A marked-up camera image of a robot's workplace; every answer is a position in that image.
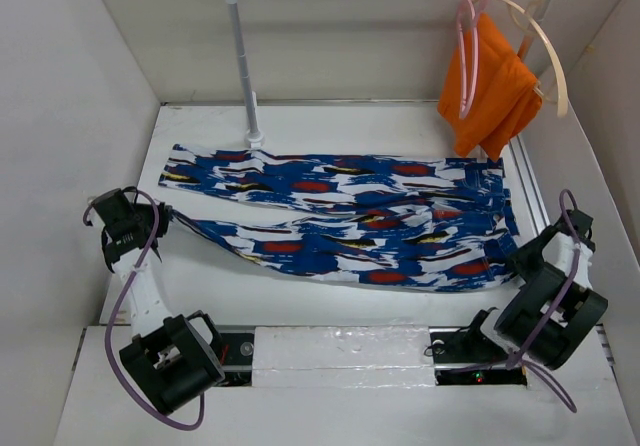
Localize blue patterned trousers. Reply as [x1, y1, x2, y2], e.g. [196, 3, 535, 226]
[158, 144, 519, 293]

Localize pink plastic hanger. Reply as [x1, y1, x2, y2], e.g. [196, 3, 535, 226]
[456, 0, 489, 119]

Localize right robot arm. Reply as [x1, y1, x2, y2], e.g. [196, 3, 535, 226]
[494, 209, 608, 370]

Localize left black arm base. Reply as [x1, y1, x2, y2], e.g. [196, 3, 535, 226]
[208, 329, 255, 387]

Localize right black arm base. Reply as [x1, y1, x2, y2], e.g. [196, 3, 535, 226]
[424, 327, 527, 386]

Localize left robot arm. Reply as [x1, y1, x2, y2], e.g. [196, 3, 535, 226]
[83, 187, 228, 431]

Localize beige plastic hanger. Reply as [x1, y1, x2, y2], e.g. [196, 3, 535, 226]
[494, 0, 569, 118]

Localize orange garment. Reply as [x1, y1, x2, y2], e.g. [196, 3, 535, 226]
[438, 13, 542, 161]

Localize aluminium rail right side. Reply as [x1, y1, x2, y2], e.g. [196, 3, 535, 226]
[509, 136, 550, 234]

